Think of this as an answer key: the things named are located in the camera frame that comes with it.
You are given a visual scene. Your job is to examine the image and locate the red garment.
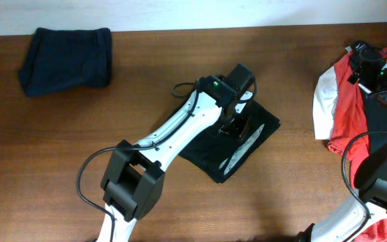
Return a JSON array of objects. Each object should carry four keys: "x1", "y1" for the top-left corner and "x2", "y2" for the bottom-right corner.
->
[{"x1": 328, "y1": 51, "x2": 387, "y2": 242}]

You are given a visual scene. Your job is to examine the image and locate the black shorts with white stripe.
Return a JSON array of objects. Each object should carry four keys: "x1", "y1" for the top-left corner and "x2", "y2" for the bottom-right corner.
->
[{"x1": 179, "y1": 102, "x2": 280, "y2": 184}]

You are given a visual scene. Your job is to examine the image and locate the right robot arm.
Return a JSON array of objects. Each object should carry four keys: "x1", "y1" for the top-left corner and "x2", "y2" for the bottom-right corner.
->
[{"x1": 296, "y1": 40, "x2": 387, "y2": 241}]

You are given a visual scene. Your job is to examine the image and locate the white garment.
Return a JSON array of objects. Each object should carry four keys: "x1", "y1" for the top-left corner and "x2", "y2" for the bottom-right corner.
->
[{"x1": 312, "y1": 67, "x2": 338, "y2": 140}]

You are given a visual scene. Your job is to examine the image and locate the folded navy blue garment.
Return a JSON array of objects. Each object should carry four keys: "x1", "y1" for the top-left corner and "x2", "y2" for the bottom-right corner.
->
[{"x1": 18, "y1": 28, "x2": 112, "y2": 97}]

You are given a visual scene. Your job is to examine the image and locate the black garment under right gripper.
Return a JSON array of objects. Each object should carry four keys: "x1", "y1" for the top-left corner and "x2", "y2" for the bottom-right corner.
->
[{"x1": 357, "y1": 83, "x2": 387, "y2": 155}]

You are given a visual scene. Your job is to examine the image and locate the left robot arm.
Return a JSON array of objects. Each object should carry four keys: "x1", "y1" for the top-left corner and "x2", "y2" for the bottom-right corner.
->
[{"x1": 97, "y1": 64, "x2": 256, "y2": 241}]

